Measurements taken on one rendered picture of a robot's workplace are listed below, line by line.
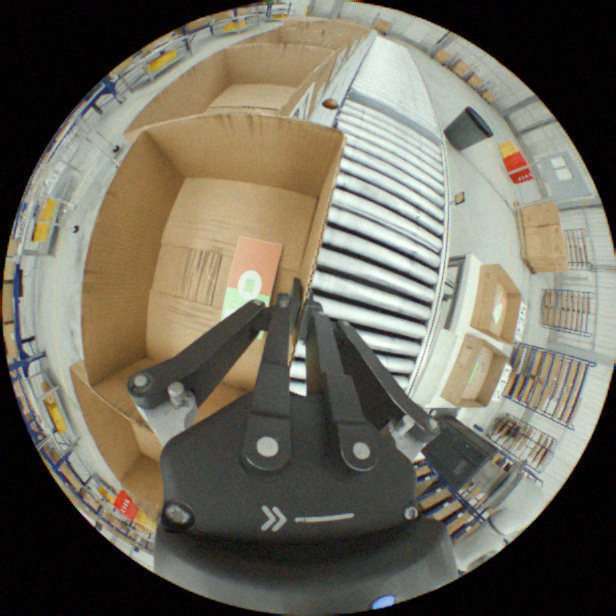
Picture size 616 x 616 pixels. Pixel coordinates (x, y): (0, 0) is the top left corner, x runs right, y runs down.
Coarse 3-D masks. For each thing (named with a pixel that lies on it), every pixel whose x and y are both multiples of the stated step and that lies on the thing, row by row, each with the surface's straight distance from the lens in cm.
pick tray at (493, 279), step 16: (480, 272) 93; (496, 272) 89; (480, 288) 90; (496, 288) 87; (512, 288) 117; (480, 304) 88; (512, 304) 123; (480, 320) 86; (512, 320) 121; (496, 336) 95; (512, 336) 119
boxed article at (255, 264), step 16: (240, 240) 31; (256, 240) 31; (240, 256) 31; (256, 256) 30; (272, 256) 30; (240, 272) 30; (256, 272) 30; (272, 272) 29; (240, 288) 30; (256, 288) 30; (272, 288) 30; (224, 304) 31; (240, 304) 30
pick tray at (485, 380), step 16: (464, 336) 86; (464, 352) 84; (480, 352) 81; (496, 352) 113; (464, 368) 82; (480, 368) 108; (496, 368) 117; (448, 384) 85; (464, 384) 81; (480, 384) 116; (496, 384) 116; (448, 400) 84; (464, 400) 103; (480, 400) 118
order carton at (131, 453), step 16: (80, 368) 43; (80, 384) 47; (80, 400) 49; (96, 400) 52; (96, 416) 54; (112, 416) 58; (96, 432) 56; (112, 432) 60; (128, 432) 66; (144, 432) 64; (112, 448) 62; (128, 448) 69; (144, 448) 72; (160, 448) 65; (112, 464) 65; (128, 464) 71; (144, 464) 73; (128, 480) 71; (144, 480) 70; (160, 480) 69; (144, 496) 67; (160, 496) 67
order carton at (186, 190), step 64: (192, 128) 31; (256, 128) 26; (320, 128) 24; (128, 192) 34; (192, 192) 41; (256, 192) 36; (320, 192) 34; (128, 256) 36; (192, 256) 36; (128, 320) 39; (192, 320) 35
